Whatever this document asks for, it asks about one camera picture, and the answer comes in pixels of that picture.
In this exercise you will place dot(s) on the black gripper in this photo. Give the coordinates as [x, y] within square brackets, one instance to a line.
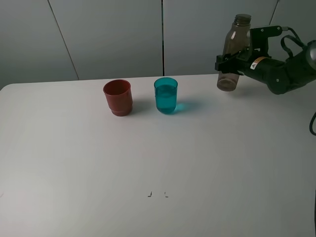
[266, 70]

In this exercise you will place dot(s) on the grey translucent water bottle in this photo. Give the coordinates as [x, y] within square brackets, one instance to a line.
[236, 40]

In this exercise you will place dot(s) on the teal translucent plastic cup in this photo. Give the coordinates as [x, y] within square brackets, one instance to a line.
[166, 95]

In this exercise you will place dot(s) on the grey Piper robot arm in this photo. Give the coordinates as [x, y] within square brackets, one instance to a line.
[301, 68]

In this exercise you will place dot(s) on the red plastic cup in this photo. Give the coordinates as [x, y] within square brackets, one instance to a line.
[119, 97]

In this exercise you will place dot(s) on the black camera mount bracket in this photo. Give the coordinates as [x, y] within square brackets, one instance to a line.
[259, 43]

